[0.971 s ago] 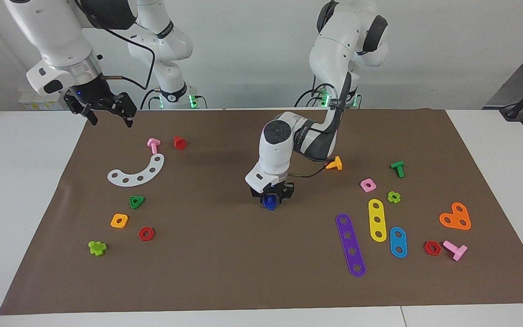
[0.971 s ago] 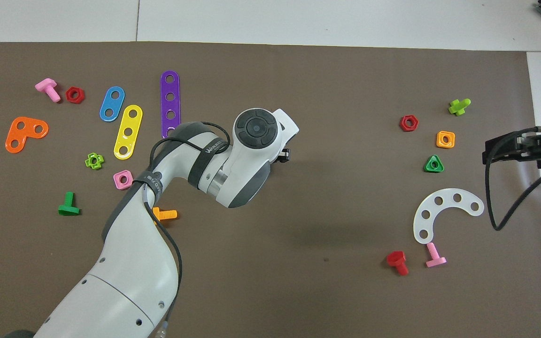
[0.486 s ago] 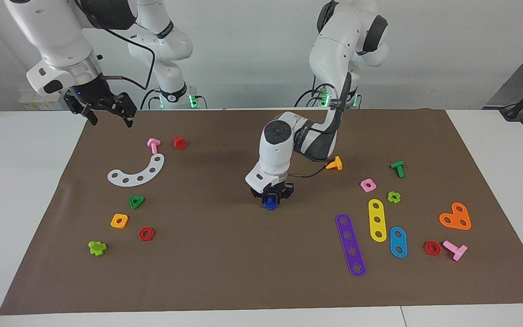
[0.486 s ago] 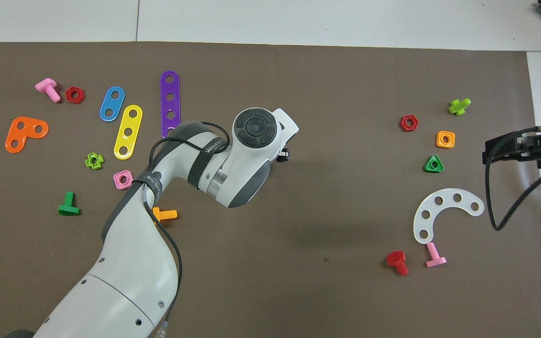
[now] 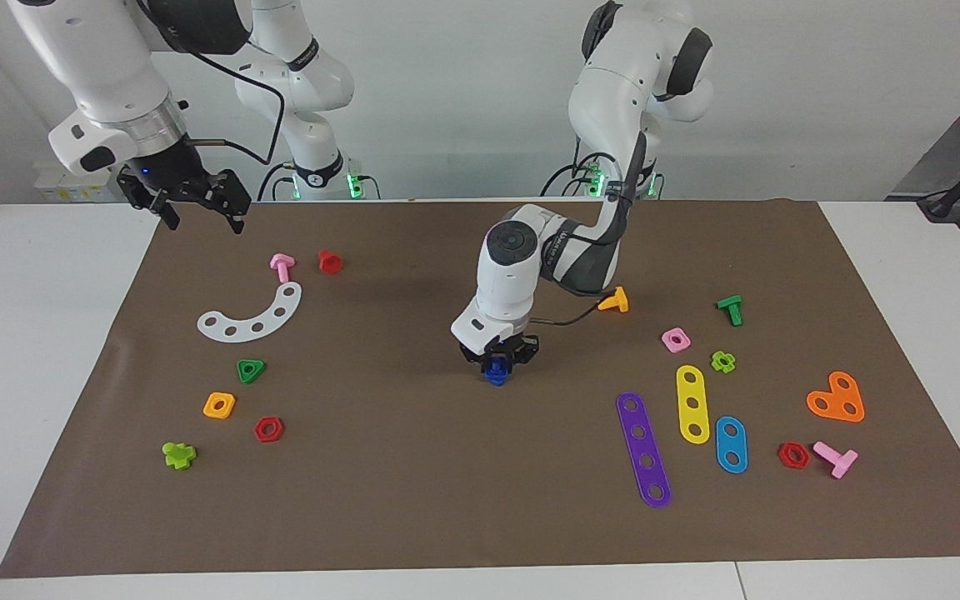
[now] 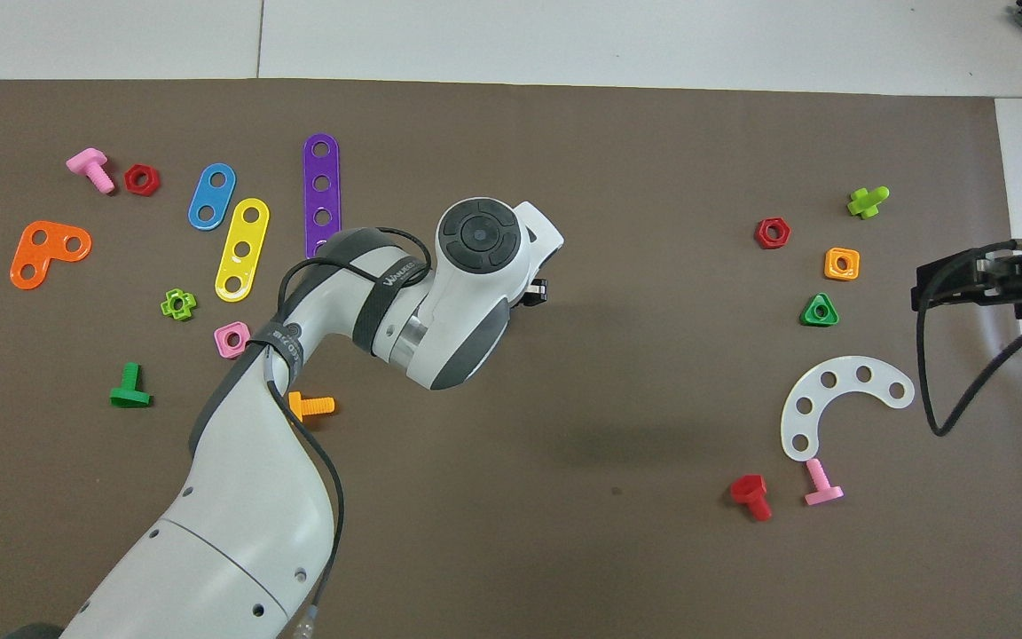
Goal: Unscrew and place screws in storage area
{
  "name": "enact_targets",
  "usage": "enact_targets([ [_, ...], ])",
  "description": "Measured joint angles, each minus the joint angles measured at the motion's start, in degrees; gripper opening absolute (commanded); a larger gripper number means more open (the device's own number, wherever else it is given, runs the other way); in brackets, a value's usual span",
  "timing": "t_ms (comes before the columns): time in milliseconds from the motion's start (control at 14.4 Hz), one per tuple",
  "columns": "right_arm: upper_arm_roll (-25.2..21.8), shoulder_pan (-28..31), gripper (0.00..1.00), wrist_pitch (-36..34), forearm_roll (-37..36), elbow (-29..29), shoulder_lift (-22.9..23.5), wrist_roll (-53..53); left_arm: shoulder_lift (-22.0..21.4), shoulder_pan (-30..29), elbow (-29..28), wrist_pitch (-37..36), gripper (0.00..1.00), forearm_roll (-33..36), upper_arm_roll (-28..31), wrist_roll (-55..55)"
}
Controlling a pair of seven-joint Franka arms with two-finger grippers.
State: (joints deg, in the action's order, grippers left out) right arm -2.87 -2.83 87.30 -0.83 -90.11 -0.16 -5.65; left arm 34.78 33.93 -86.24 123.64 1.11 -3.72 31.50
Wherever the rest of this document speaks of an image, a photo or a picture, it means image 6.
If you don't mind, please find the blue two-hole plate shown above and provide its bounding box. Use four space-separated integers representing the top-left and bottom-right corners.
187 162 237 232

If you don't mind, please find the orange three-hole angled plate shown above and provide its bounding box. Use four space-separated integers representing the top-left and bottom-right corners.
10 220 93 291

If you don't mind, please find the pink square nut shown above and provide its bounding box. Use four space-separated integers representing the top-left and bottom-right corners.
213 321 253 359

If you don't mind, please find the white curved five-hole plate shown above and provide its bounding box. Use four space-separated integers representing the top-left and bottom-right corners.
780 356 916 462

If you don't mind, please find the red plastic bolt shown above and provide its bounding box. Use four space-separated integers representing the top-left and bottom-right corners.
729 474 774 523

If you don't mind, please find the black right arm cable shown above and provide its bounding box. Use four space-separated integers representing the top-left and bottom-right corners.
916 238 1022 438

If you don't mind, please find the purple four-hole plate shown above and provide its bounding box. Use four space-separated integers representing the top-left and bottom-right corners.
303 133 342 260

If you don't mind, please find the brown table mat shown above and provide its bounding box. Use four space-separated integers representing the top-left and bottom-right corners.
0 78 1022 639

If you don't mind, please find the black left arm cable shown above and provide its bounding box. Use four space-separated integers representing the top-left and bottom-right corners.
267 226 434 639

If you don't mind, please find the green plastic bolt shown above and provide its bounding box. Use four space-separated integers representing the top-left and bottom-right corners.
109 361 153 409

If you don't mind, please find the pink plastic bolt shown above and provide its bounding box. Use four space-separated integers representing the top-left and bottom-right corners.
803 458 845 508
65 147 116 195

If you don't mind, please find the orange plastic bolt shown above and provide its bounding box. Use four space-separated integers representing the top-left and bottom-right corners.
287 390 336 425

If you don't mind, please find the green triangle nut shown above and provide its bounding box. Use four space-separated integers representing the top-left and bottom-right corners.
799 293 840 327

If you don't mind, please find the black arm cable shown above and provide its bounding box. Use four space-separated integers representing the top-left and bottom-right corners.
916 238 1022 438
267 226 434 639

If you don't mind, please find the yellow three-hole plate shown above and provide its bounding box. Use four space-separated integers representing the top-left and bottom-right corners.
214 197 271 304

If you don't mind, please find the lime green cross-head bolt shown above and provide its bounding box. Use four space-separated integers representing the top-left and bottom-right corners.
846 185 891 220

